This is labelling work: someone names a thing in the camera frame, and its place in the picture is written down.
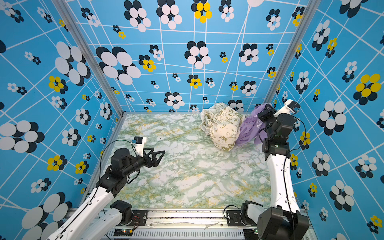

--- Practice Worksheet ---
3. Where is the right aluminium corner post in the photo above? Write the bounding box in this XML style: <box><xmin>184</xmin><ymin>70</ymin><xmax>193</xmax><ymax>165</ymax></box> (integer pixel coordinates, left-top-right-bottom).
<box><xmin>264</xmin><ymin>0</ymin><xmax>321</xmax><ymax>103</ymax></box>

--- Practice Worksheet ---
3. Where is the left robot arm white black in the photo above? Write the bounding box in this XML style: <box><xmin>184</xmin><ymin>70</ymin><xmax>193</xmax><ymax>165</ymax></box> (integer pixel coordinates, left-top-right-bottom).
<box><xmin>45</xmin><ymin>148</ymin><xmax>166</xmax><ymax>240</ymax></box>

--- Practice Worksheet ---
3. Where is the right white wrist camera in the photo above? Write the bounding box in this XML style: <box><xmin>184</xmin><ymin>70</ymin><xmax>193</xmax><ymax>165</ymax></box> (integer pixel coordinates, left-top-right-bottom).
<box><xmin>274</xmin><ymin>99</ymin><xmax>301</xmax><ymax>117</ymax></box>

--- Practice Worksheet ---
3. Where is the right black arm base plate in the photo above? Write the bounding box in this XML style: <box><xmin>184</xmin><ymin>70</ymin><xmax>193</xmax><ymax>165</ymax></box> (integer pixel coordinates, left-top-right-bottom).
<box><xmin>225</xmin><ymin>210</ymin><xmax>257</xmax><ymax>227</ymax></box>

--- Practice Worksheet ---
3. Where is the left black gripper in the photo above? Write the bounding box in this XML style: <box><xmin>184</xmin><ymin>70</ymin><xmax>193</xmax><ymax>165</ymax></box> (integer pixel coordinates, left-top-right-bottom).
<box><xmin>122</xmin><ymin>146</ymin><xmax>165</xmax><ymax>178</ymax></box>

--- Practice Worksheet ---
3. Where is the left aluminium floor rail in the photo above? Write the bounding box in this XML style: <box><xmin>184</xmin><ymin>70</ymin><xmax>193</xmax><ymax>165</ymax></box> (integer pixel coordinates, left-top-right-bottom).
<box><xmin>80</xmin><ymin>112</ymin><xmax>128</xmax><ymax>205</ymax></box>

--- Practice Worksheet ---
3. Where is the purple cloth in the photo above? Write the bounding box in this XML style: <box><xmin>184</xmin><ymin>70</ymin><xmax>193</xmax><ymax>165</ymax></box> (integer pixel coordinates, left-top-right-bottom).
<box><xmin>236</xmin><ymin>104</ymin><xmax>269</xmax><ymax>146</ymax></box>

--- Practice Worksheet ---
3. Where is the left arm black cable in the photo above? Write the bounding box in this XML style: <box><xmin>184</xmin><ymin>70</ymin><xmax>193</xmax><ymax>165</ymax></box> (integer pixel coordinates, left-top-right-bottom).
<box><xmin>98</xmin><ymin>139</ymin><xmax>134</xmax><ymax>181</ymax></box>

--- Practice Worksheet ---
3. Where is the aluminium corner post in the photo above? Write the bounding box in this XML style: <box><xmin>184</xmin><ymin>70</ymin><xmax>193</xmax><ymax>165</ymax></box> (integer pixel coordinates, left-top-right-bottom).
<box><xmin>52</xmin><ymin>1</ymin><xmax>124</xmax><ymax>118</ymax></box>
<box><xmin>264</xmin><ymin>0</ymin><xmax>321</xmax><ymax>103</ymax></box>

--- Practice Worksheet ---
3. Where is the left aluminium corner post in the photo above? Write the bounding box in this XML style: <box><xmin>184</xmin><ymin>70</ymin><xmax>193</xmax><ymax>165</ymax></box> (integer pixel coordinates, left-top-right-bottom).
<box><xmin>52</xmin><ymin>1</ymin><xmax>124</xmax><ymax>118</ymax></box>

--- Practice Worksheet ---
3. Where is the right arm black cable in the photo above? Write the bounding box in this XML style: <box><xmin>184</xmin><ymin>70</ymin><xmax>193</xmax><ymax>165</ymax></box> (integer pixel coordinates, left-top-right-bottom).
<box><xmin>281</xmin><ymin>115</ymin><xmax>307</xmax><ymax>211</ymax></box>

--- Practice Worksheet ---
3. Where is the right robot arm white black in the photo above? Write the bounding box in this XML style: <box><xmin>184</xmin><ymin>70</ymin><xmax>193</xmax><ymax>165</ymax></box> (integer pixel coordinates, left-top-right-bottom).
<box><xmin>241</xmin><ymin>100</ymin><xmax>310</xmax><ymax>240</ymax></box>

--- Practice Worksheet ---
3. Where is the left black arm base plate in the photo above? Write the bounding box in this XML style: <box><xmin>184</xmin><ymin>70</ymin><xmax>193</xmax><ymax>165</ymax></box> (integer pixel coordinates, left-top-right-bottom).
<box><xmin>119</xmin><ymin>210</ymin><xmax>148</xmax><ymax>227</ymax></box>

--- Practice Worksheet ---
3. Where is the cream patterned cloth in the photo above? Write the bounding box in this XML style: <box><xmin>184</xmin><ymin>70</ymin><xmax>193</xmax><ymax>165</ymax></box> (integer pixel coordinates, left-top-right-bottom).
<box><xmin>200</xmin><ymin>103</ymin><xmax>246</xmax><ymax>152</ymax></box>

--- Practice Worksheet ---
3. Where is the aluminium front rail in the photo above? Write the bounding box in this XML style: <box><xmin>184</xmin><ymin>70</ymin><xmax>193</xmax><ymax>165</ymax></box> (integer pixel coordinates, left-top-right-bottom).
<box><xmin>67</xmin><ymin>207</ymin><xmax>319</xmax><ymax>240</ymax></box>

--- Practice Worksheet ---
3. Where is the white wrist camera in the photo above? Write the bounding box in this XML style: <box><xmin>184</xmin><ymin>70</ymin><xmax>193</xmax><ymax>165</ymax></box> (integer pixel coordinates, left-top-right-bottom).
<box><xmin>132</xmin><ymin>137</ymin><xmax>147</xmax><ymax>157</ymax></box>
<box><xmin>274</xmin><ymin>99</ymin><xmax>301</xmax><ymax>117</ymax></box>

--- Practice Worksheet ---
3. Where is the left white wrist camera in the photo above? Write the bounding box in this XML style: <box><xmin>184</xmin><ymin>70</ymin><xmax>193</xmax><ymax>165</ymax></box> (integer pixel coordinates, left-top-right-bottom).
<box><xmin>132</xmin><ymin>137</ymin><xmax>147</xmax><ymax>157</ymax></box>

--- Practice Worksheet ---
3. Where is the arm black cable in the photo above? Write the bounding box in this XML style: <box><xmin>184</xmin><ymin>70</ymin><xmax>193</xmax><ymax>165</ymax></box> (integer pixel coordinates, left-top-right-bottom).
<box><xmin>281</xmin><ymin>115</ymin><xmax>307</xmax><ymax>211</ymax></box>
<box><xmin>98</xmin><ymin>139</ymin><xmax>134</xmax><ymax>181</ymax></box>

